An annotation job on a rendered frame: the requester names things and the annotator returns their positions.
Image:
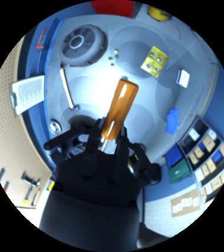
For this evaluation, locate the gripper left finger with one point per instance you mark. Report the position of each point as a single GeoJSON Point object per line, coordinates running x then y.
{"type": "Point", "coordinates": [75, 135]}

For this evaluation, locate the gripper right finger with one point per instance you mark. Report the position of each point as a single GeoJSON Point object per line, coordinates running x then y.
{"type": "Point", "coordinates": [137, 157]}

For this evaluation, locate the silver round cap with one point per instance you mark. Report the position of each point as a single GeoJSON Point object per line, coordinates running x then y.
{"type": "Point", "coordinates": [54, 127]}

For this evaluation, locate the blue bin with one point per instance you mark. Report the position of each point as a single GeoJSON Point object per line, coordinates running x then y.
{"type": "Point", "coordinates": [174, 155]}

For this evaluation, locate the green bin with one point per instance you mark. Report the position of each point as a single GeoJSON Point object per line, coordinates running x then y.
{"type": "Point", "coordinates": [179, 172]}

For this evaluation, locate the blue gloves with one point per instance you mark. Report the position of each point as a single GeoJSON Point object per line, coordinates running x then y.
{"type": "Point", "coordinates": [172, 122]}

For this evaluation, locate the beige pegboard with tools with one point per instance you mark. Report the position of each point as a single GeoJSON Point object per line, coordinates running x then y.
{"type": "Point", "coordinates": [15, 153]}

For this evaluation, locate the brown notice board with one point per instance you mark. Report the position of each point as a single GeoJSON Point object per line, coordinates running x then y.
{"type": "Point", "coordinates": [185, 202]}

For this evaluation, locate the grey shelf unit with boxes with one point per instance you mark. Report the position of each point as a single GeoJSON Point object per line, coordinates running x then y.
{"type": "Point", "coordinates": [208, 157]}

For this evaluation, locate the white blue box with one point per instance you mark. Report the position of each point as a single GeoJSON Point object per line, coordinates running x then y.
{"type": "Point", "coordinates": [183, 78]}

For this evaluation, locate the yellow parts tray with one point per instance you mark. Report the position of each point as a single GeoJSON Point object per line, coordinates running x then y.
{"type": "Point", "coordinates": [154, 61]}

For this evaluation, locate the orange hacksaw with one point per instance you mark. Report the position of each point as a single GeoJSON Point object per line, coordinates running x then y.
{"type": "Point", "coordinates": [41, 39]}

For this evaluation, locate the red cabinet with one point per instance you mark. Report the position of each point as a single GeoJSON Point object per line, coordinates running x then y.
{"type": "Point", "coordinates": [114, 8]}

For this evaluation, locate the yellow bucket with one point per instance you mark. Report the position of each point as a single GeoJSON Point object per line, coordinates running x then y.
{"type": "Point", "coordinates": [159, 13]}

